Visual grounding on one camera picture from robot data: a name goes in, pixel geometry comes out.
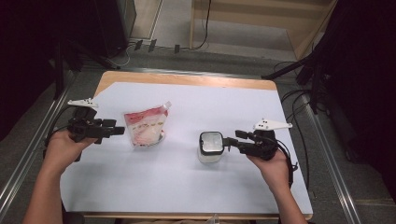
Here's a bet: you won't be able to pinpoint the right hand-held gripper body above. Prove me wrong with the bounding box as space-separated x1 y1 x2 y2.
240 118 293 161

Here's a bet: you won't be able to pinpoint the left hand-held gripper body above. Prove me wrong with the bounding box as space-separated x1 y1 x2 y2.
66 97 109 146

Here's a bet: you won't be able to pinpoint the clear jar with black lid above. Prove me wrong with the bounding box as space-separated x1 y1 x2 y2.
196 130 226 164

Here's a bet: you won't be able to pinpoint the red and white spout pouch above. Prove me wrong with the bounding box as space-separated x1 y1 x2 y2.
123 101 173 149

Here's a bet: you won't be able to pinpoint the person's right hand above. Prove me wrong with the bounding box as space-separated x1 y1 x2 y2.
247 148 292 194

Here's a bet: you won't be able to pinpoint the person's left hand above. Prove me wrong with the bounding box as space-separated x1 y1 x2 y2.
42 129 99 175

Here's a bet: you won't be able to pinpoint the black metal stand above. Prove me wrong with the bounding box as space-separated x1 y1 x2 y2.
50 36 120 101
261 46 331 116

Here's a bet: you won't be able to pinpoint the white paper sheet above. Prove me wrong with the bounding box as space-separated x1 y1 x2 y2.
59 81 314 216

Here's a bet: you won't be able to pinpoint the wooden table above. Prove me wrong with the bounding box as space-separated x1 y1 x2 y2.
59 70 314 221

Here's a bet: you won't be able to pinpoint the black curtain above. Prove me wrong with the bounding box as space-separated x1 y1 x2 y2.
311 0 396 203
0 0 104 141

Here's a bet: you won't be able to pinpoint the black cabinet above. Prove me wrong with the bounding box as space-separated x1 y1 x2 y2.
92 0 138 59

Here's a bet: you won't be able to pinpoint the black floor cables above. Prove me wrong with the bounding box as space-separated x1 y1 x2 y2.
274 60 312 190

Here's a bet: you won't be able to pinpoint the white floor cable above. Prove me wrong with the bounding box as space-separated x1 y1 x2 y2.
106 43 132 68

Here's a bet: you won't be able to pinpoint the metal floor rail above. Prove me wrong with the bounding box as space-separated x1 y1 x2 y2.
0 73 76 218
120 66 264 79
306 96 362 224

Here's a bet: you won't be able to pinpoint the hanging black cable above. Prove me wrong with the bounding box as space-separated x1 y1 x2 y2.
189 0 213 51

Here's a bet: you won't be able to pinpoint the wooden shelf frame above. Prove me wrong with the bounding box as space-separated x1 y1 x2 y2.
189 0 339 62

